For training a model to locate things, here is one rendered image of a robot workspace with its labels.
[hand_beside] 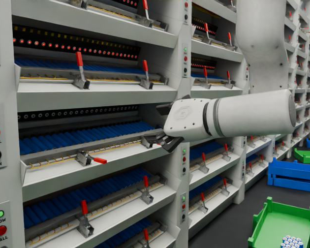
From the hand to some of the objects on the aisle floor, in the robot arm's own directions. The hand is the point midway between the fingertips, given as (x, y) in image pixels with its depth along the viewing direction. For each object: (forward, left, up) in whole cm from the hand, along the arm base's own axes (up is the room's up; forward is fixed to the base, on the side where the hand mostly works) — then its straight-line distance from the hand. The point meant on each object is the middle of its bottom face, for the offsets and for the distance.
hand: (155, 124), depth 72 cm
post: (+25, -38, -58) cm, 74 cm away
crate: (-15, -70, -52) cm, 89 cm away
